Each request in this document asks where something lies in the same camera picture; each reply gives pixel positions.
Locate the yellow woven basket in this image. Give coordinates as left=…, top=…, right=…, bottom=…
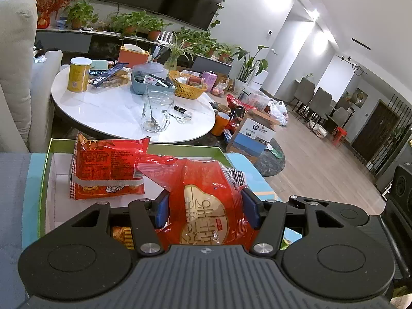
left=168, top=71, right=207, bottom=100

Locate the clear glass pitcher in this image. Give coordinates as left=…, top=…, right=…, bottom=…
left=141, top=91, right=174, bottom=133

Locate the tall leafy floor plant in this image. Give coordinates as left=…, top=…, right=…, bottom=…
left=233, top=45, right=277, bottom=84

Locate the green cardboard box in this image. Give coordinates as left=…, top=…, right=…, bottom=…
left=37, top=137, right=233, bottom=239

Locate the yellow canister white lid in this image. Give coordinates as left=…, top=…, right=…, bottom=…
left=67, top=57, right=92, bottom=93

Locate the red plastic stool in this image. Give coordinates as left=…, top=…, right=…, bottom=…
left=332, top=126, right=347, bottom=147

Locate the white plastic bag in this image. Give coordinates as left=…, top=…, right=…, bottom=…
left=268, top=99, right=289, bottom=126

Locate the orange cup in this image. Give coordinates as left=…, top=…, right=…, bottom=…
left=210, top=112, right=230, bottom=136

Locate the blue plastic basket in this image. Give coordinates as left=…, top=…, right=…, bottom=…
left=131, top=62, right=175, bottom=96

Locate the pink carton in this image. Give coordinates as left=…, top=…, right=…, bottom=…
left=201, top=71, right=217, bottom=92

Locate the beige sofa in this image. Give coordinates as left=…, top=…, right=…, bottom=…
left=1, top=0, right=62, bottom=153

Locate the blue white cardboard box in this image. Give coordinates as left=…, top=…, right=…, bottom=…
left=226, top=117, right=275, bottom=163

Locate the red flower vase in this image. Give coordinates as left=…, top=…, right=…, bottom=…
left=36, top=0, right=73, bottom=29

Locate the orange tissue box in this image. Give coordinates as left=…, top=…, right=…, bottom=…
left=118, top=44, right=149, bottom=68

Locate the white round coffee table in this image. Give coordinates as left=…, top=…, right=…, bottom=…
left=51, top=67, right=215, bottom=144

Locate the red round-logo snack bag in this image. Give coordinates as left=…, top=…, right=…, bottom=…
left=135, top=154, right=256, bottom=250

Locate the potted green plant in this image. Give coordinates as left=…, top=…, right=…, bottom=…
left=135, top=11, right=171, bottom=41
left=64, top=0, right=98, bottom=30

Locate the red rectangular snack packet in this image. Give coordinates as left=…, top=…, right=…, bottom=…
left=70, top=133, right=149, bottom=200

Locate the grey dining chair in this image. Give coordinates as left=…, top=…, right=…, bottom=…
left=288, top=77, right=315, bottom=112
left=305, top=87, right=332, bottom=124

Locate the dark blue snack packet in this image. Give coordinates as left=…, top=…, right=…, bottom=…
left=89, top=64, right=130, bottom=88

